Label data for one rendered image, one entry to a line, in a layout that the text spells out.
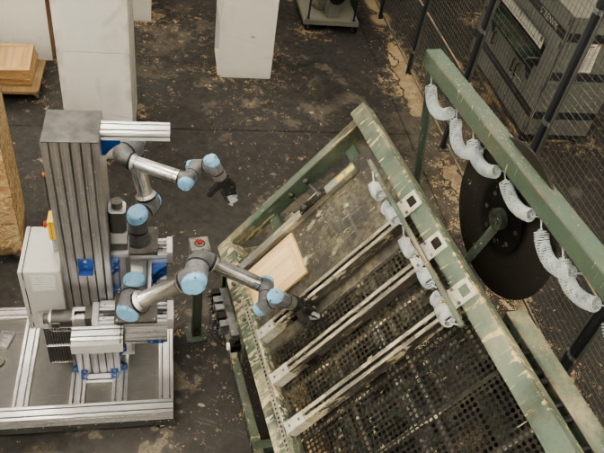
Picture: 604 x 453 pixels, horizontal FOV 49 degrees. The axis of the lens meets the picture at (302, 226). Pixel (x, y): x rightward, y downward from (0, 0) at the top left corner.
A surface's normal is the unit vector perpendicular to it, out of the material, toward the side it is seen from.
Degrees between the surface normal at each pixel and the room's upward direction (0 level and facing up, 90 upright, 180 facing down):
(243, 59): 90
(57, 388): 0
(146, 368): 0
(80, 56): 90
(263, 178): 0
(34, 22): 90
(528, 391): 51
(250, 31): 90
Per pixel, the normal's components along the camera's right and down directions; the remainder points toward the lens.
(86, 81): 0.14, 0.70
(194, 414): 0.14, -0.72
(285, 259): -0.65, -0.36
